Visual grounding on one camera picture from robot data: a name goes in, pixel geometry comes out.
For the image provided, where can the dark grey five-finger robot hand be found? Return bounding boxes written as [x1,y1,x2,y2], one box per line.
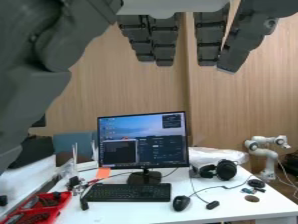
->
[0,0,298,174]

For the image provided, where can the black computer monitor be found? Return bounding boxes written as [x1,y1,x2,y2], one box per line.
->
[96,111,192,186]

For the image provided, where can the white router with antennas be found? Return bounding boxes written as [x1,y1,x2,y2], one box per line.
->
[70,139,102,173]

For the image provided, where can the orange paper note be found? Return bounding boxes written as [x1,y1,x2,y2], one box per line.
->
[95,167,112,179]

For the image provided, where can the red tray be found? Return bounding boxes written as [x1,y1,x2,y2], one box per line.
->
[0,204,62,224]
[17,190,74,216]

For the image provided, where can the small black device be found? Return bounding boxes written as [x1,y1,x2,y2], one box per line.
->
[79,196,91,212]

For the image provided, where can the black keyboard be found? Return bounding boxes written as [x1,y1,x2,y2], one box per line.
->
[83,182,174,203]

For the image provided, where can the clear plastic bag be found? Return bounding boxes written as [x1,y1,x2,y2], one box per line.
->
[188,146,251,168]

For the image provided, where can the white desk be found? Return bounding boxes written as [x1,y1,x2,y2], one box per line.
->
[0,162,298,224]

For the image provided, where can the black computer mouse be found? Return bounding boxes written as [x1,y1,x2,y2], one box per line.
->
[172,194,194,213]

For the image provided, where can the black headphones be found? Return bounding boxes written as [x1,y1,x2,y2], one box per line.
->
[198,158,240,182]

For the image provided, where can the small black plug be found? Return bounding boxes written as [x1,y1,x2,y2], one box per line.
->
[205,200,221,211]

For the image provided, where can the small white jointed device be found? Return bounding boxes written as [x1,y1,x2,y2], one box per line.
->
[244,134,293,182]

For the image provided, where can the black round puck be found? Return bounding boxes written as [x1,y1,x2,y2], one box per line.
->
[247,178,268,189]

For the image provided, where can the brown disc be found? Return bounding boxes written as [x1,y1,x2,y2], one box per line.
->
[244,194,263,203]

